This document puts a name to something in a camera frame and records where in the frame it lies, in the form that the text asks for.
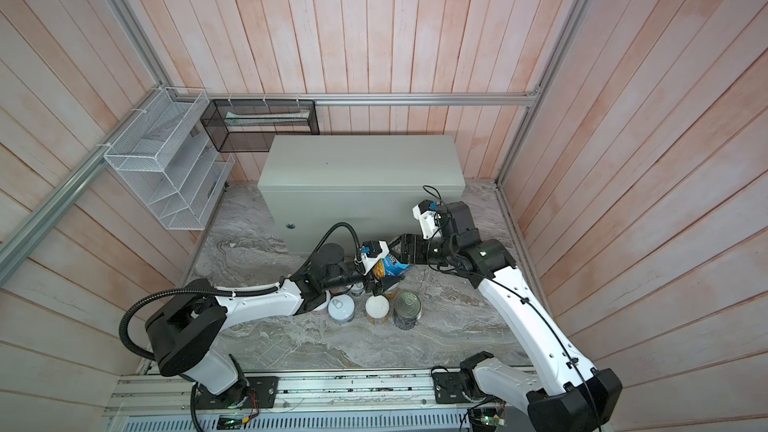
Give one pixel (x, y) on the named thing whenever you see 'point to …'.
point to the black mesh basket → (246, 125)
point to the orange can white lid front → (377, 309)
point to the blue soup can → (389, 265)
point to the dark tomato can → (407, 310)
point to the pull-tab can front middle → (341, 308)
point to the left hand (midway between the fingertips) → (396, 266)
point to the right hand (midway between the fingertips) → (400, 247)
